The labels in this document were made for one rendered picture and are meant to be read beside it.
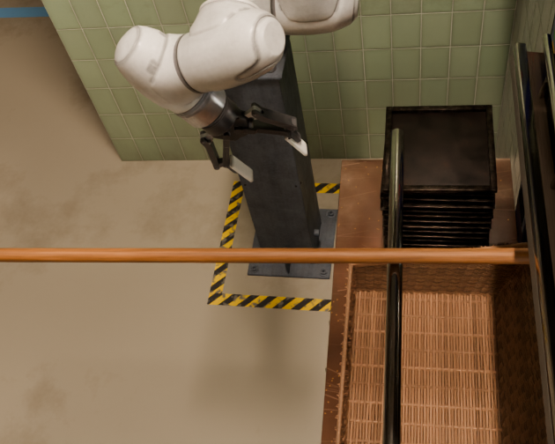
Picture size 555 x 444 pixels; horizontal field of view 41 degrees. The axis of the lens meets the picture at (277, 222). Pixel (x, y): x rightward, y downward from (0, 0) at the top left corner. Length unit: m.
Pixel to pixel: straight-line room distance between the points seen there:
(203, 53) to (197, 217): 1.93
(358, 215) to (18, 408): 1.44
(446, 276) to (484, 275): 0.10
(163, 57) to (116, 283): 1.85
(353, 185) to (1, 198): 1.75
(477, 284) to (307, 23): 0.82
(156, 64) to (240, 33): 0.17
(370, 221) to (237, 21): 1.18
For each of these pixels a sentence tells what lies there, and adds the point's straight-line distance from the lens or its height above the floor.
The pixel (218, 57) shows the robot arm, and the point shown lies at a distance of 1.16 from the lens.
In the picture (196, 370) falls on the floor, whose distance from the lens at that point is 2.71.
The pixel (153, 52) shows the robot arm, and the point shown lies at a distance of 1.23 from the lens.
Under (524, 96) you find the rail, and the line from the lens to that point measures 1.36.
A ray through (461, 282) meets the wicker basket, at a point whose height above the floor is 0.65.
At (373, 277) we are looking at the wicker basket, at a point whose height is 0.66.
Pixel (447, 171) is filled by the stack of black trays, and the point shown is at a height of 0.90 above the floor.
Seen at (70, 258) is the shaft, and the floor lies 1.20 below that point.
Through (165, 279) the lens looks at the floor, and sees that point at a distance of 2.93.
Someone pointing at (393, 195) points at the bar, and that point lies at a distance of 1.53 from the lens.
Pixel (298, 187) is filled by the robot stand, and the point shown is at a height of 0.49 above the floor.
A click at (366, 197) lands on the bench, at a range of 2.27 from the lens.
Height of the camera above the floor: 2.41
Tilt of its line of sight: 54 degrees down
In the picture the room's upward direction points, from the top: 14 degrees counter-clockwise
